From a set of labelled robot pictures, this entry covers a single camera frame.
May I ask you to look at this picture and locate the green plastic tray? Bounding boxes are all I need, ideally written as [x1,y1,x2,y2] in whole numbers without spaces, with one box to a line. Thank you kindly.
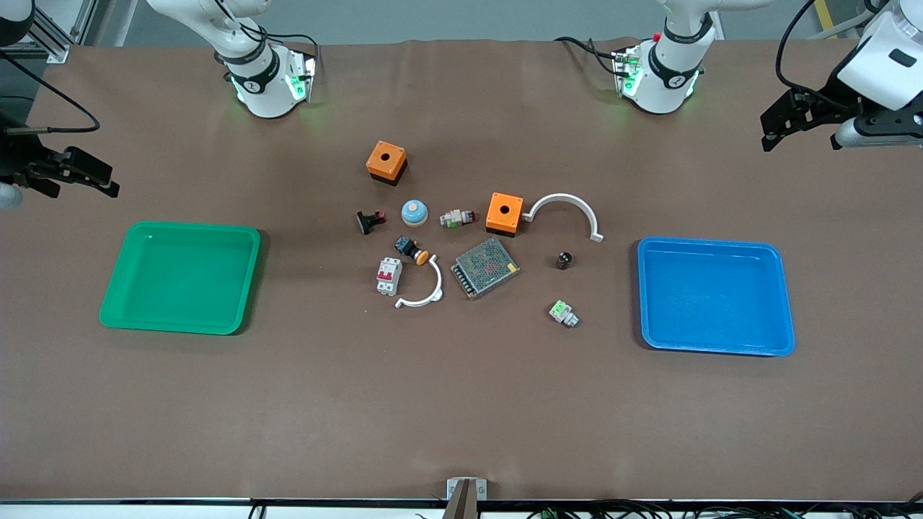
[99,221,262,336]

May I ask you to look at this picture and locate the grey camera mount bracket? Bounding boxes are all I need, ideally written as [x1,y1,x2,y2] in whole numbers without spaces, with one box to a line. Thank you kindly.
[446,477,488,519]

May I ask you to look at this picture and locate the white red circuit breaker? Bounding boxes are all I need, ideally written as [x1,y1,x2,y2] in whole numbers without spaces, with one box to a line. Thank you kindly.
[376,257,404,297]

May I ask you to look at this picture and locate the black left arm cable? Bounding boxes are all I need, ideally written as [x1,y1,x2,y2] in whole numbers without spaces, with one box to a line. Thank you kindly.
[775,0,866,109]

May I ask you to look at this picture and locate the blue plastic tray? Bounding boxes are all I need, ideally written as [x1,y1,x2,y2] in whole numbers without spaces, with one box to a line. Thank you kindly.
[637,236,796,358]

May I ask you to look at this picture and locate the black push button orange head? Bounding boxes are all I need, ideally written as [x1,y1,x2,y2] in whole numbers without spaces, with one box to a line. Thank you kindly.
[394,236,430,266]

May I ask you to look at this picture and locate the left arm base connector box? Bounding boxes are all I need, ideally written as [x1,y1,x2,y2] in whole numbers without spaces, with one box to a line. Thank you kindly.
[612,46,644,99]

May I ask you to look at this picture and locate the brown table mat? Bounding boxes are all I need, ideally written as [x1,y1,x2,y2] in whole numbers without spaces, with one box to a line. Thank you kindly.
[0,36,923,503]

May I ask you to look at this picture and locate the small white curved clamp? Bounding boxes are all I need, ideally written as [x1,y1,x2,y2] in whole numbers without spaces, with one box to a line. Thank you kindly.
[394,257,444,309]

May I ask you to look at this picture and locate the aluminium frame profile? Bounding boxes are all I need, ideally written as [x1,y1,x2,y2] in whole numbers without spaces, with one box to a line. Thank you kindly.
[29,0,98,64]

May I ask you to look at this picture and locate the metal mesh power supply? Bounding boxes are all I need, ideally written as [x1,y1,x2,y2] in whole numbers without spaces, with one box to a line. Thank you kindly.
[451,237,521,301]

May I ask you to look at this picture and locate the orange button box upper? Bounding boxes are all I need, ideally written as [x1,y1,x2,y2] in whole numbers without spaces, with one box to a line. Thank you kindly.
[366,140,409,187]

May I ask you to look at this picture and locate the orange button box black base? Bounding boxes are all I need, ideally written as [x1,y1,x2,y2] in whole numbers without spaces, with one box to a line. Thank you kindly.
[485,192,525,237]

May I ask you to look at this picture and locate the large white curved clamp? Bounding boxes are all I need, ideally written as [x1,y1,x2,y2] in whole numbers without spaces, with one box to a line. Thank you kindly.
[521,193,604,243]

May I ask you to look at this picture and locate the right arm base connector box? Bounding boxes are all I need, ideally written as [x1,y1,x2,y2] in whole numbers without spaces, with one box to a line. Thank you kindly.
[283,49,319,103]

